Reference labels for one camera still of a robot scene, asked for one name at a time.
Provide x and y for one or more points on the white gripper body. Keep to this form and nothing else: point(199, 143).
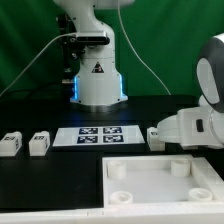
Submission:
point(193, 127)

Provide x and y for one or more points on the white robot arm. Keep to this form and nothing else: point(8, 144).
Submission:
point(98, 84)

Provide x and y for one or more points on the black stand behind robot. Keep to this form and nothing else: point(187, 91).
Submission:
point(71, 51)

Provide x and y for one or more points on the black camera on base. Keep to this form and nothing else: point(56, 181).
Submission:
point(93, 38)

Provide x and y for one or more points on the white L-shaped obstacle fence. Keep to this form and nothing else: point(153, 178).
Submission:
point(193, 212)

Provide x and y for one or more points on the white square table top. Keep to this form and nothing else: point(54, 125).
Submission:
point(160, 180)

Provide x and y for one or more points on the white sheet with tags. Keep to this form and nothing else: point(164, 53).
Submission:
point(103, 135)

